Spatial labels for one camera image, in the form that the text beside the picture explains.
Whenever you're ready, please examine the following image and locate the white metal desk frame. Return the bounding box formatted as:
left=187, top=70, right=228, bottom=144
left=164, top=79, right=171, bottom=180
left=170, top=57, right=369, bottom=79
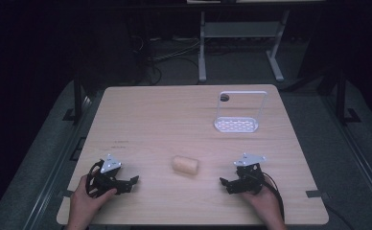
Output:
left=198, top=9, right=291, bottom=84

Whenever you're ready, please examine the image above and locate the aluminium rail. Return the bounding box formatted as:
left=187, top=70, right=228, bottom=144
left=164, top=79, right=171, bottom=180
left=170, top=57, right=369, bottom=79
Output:
left=22, top=95, right=96, bottom=230
left=321, top=94, right=372, bottom=221

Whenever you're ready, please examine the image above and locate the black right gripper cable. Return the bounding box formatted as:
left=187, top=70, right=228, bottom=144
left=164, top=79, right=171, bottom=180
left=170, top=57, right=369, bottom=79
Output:
left=258, top=172, right=286, bottom=222

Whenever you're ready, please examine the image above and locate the clear plastic tray stand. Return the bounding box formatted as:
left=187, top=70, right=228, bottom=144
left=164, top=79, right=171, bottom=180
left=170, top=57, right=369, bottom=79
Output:
left=213, top=90, right=268, bottom=134

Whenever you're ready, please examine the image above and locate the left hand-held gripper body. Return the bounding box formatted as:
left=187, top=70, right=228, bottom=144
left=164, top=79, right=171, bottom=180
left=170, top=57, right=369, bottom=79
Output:
left=87, top=153, right=127, bottom=197

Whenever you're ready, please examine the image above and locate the black metal post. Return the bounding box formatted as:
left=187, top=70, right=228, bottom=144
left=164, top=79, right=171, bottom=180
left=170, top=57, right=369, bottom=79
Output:
left=62, top=74, right=84, bottom=125
left=335, top=67, right=362, bottom=126

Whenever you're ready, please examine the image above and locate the person's left hand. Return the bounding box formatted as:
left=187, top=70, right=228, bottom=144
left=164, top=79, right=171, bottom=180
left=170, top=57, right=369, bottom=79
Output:
left=68, top=173, right=118, bottom=230

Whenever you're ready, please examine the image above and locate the person's right hand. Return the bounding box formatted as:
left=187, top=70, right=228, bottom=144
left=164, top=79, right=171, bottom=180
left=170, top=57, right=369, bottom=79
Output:
left=240, top=178, right=286, bottom=224

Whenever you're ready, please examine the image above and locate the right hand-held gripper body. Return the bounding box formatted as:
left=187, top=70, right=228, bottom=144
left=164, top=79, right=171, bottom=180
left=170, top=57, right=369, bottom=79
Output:
left=232, top=152, right=267, bottom=196

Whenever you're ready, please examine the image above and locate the beige bread roll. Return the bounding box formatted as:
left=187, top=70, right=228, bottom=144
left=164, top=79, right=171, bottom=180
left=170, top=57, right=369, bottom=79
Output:
left=171, top=154, right=199, bottom=176

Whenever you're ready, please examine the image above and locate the bundle of floor cables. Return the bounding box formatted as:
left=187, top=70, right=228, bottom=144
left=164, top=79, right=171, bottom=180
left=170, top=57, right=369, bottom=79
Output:
left=130, top=34, right=204, bottom=86

